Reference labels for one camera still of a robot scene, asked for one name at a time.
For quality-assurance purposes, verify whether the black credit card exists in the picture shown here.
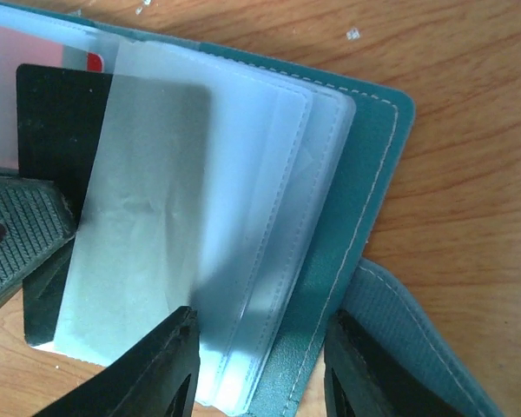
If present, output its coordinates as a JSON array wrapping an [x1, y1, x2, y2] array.
[[15, 63, 214, 361]]

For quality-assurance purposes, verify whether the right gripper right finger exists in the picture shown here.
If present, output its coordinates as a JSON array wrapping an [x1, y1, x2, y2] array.
[[324, 309, 462, 417]]

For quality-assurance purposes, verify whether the teal card holder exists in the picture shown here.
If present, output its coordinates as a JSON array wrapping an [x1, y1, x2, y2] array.
[[0, 3, 499, 416]]

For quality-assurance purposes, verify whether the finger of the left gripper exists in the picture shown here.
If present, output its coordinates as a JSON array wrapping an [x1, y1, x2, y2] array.
[[0, 169, 76, 308]]

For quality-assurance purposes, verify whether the red credit card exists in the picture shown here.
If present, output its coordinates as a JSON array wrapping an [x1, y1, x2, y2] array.
[[0, 24, 109, 170]]

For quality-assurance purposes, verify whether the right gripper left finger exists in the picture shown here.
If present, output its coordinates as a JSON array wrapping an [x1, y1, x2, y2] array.
[[36, 307, 200, 416]]

